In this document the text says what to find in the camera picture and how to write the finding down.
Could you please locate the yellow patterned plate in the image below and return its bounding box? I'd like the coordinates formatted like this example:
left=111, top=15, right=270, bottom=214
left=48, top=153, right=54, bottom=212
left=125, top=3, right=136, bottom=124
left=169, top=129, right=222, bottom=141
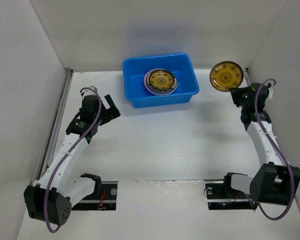
left=209, top=61, right=244, bottom=92
left=148, top=70, right=175, bottom=90

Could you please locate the green rim plate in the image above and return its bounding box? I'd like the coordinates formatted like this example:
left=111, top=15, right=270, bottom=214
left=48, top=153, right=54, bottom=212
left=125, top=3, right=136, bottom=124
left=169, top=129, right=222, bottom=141
left=147, top=68, right=178, bottom=95

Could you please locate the pink plate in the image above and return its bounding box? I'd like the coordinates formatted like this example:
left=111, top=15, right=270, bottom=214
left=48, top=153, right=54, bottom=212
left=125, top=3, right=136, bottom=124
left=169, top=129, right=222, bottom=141
left=143, top=68, right=167, bottom=96

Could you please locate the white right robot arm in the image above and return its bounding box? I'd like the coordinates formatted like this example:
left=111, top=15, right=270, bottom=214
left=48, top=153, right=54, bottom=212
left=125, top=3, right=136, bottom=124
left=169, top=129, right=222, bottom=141
left=221, top=83, right=300, bottom=206

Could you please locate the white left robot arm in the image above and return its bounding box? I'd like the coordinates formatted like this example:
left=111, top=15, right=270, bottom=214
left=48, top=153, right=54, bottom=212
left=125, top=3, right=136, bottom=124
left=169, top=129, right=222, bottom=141
left=23, top=94, right=121, bottom=233

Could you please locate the blue plastic bin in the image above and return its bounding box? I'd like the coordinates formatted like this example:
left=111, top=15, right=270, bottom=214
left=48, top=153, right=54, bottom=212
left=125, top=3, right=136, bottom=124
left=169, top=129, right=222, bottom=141
left=122, top=53, right=200, bottom=108

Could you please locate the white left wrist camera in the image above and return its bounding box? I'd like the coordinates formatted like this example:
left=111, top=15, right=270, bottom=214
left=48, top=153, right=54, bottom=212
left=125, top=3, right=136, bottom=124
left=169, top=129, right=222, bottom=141
left=79, top=86, right=98, bottom=98

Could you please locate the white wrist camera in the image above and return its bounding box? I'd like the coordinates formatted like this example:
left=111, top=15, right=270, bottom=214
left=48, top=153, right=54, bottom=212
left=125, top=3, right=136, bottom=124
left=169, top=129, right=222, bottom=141
left=265, top=83, right=276, bottom=102
left=79, top=86, right=98, bottom=98

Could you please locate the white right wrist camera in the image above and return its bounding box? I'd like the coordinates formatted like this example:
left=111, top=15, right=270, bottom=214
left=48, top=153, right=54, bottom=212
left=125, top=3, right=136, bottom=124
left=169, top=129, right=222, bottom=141
left=265, top=83, right=276, bottom=102

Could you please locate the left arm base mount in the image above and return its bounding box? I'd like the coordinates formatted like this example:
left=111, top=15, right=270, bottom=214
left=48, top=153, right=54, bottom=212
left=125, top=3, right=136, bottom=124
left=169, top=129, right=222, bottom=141
left=71, top=173, right=118, bottom=211

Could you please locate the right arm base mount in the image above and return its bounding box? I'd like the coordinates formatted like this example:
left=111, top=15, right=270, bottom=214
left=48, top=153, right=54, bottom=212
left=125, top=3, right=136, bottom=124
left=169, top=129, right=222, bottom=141
left=203, top=172, right=258, bottom=211

